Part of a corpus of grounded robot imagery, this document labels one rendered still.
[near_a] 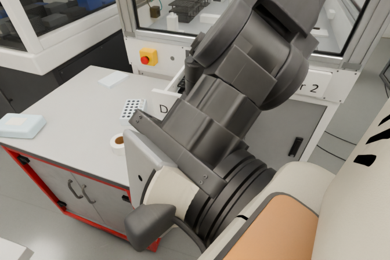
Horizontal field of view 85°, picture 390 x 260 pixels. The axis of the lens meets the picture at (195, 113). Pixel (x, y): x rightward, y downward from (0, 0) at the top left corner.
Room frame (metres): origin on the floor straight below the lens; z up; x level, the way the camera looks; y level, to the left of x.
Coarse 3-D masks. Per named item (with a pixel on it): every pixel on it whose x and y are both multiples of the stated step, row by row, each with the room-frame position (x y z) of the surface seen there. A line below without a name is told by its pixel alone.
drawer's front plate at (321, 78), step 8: (312, 72) 0.73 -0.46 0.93; (320, 72) 0.73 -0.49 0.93; (328, 72) 0.73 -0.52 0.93; (304, 80) 0.74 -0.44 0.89; (312, 80) 0.73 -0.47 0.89; (320, 80) 0.72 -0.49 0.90; (328, 80) 0.71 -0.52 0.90; (304, 88) 0.73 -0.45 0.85; (312, 88) 0.72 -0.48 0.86; (320, 88) 0.71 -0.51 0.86; (320, 96) 0.71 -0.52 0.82
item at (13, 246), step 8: (0, 240) 0.19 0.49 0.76; (8, 240) 0.19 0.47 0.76; (0, 248) 0.17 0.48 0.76; (8, 248) 0.17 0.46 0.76; (16, 248) 0.17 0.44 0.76; (24, 248) 0.17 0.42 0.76; (0, 256) 0.16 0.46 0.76; (8, 256) 0.16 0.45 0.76; (16, 256) 0.16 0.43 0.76; (24, 256) 0.16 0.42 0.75
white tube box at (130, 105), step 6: (126, 102) 0.70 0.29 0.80; (132, 102) 0.70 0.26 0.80; (138, 102) 0.70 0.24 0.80; (144, 102) 0.70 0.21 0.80; (126, 108) 0.67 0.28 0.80; (132, 108) 0.67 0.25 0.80; (138, 108) 0.67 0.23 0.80; (144, 108) 0.67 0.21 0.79; (126, 114) 0.63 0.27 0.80; (132, 114) 0.63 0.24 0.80; (120, 120) 0.60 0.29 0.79; (126, 120) 0.60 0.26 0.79
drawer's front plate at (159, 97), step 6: (156, 90) 0.61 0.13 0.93; (162, 90) 0.61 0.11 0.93; (156, 96) 0.60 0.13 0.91; (162, 96) 0.59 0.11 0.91; (168, 96) 0.58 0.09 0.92; (174, 96) 0.57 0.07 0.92; (156, 102) 0.60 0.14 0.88; (162, 102) 0.59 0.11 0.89; (168, 102) 0.58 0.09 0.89; (174, 102) 0.57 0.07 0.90; (156, 108) 0.60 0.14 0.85; (162, 108) 0.59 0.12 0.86; (168, 108) 0.58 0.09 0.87; (156, 114) 0.60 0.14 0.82; (162, 114) 0.59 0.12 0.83
